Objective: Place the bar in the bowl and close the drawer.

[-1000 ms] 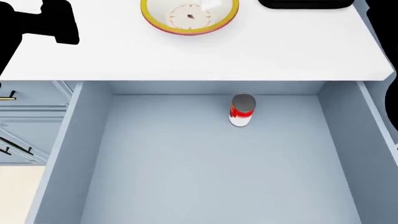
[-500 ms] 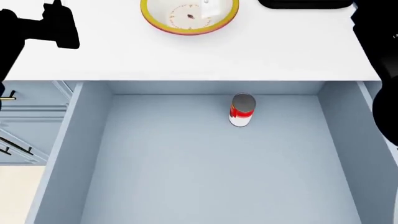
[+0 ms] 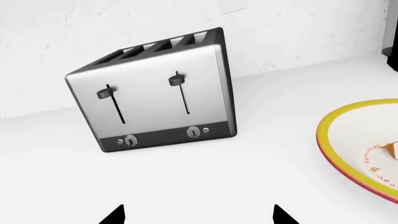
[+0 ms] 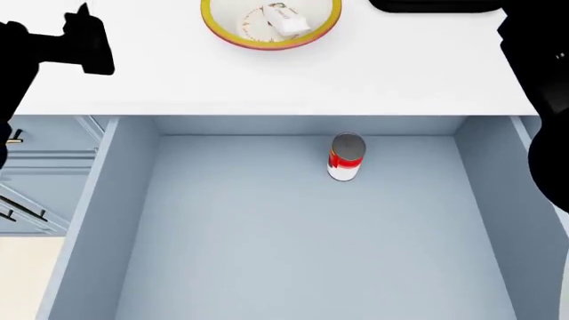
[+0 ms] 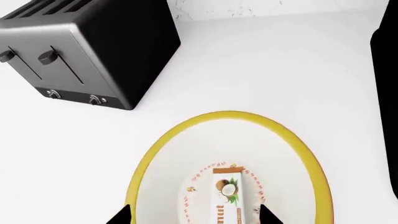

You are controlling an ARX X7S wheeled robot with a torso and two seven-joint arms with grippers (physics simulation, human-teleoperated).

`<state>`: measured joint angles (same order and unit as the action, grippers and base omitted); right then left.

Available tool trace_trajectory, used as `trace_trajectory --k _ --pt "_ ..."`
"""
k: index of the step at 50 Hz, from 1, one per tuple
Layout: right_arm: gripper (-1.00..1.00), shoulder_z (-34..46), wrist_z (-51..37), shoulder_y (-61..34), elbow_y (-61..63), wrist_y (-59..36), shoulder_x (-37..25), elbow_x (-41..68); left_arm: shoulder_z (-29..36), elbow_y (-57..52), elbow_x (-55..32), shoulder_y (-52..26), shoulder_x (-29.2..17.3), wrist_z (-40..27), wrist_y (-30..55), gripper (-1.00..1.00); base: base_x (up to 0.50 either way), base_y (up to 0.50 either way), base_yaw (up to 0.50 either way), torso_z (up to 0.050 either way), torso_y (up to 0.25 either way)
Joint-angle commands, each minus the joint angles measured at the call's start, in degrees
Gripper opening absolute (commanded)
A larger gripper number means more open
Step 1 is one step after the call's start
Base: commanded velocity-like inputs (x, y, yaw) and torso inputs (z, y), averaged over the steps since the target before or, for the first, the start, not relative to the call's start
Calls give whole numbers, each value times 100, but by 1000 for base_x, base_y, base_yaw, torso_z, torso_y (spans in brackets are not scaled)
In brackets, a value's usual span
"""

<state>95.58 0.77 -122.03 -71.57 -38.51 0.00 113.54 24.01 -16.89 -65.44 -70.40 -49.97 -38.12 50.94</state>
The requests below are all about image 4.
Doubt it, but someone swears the black flat appliance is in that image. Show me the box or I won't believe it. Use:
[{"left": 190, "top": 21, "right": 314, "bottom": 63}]
[{"left": 368, "top": 0, "right": 509, "bottom": 15}]

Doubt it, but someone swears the blue-grey cabinet front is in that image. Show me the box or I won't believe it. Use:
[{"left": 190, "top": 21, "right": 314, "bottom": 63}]
[{"left": 0, "top": 115, "right": 119, "bottom": 238}]

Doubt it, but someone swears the long black cabinet handle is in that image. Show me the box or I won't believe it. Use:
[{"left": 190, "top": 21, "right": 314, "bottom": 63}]
[{"left": 0, "top": 194, "right": 49, "bottom": 224}]

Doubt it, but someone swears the blue-grey open drawer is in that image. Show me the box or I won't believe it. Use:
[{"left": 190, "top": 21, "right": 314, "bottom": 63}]
[{"left": 34, "top": 114, "right": 541, "bottom": 320}]

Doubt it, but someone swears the yellow rimmed white bowl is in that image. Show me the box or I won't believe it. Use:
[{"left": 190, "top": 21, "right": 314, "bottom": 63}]
[{"left": 200, "top": 0, "right": 344, "bottom": 52}]

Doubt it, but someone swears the red and white can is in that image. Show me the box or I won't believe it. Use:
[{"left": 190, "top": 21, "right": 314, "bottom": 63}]
[{"left": 326, "top": 131, "right": 367, "bottom": 183}]

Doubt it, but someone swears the white wrapped snack bar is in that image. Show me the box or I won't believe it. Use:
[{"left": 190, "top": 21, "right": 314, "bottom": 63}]
[{"left": 259, "top": 2, "right": 313, "bottom": 37}]

